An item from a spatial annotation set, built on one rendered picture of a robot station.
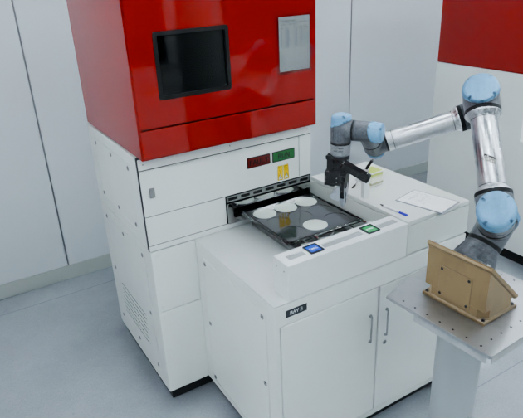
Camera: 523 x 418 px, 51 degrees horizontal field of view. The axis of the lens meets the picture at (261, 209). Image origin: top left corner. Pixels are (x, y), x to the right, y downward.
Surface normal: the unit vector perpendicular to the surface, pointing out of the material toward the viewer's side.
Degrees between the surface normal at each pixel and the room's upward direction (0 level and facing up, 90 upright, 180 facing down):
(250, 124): 90
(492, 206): 58
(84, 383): 0
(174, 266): 90
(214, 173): 90
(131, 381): 0
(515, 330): 0
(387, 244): 90
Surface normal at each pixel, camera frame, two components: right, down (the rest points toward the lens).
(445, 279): -0.83, 0.26
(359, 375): 0.52, 0.33
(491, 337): -0.04, -0.91
